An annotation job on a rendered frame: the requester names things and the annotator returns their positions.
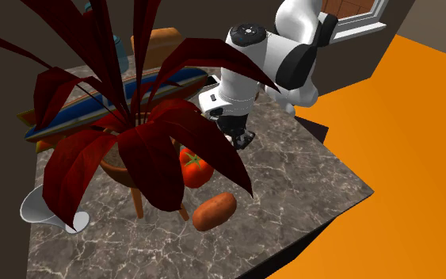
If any teal bottle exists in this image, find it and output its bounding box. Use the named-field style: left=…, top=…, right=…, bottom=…
left=82, top=1, right=130, bottom=75

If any dark robot stand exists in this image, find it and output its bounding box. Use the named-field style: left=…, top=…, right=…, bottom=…
left=294, top=115, right=330, bottom=144

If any dark red potted plant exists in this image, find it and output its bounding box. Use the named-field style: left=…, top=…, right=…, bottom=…
left=0, top=0, right=280, bottom=232

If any orange wooden chair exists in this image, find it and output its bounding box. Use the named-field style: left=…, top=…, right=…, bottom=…
left=130, top=27, right=185, bottom=71

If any white funnel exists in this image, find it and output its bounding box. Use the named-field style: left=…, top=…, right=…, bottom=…
left=19, top=183, right=90, bottom=235

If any brown potato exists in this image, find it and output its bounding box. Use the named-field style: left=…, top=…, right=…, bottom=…
left=192, top=192, right=238, bottom=232

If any red tomato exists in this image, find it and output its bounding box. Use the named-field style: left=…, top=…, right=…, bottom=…
left=178, top=147, right=215, bottom=189

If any white framed window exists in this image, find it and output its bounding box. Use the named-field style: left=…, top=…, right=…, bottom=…
left=318, top=0, right=387, bottom=42

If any blue striped surfboard model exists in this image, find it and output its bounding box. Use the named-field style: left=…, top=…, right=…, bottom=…
left=17, top=67, right=210, bottom=153

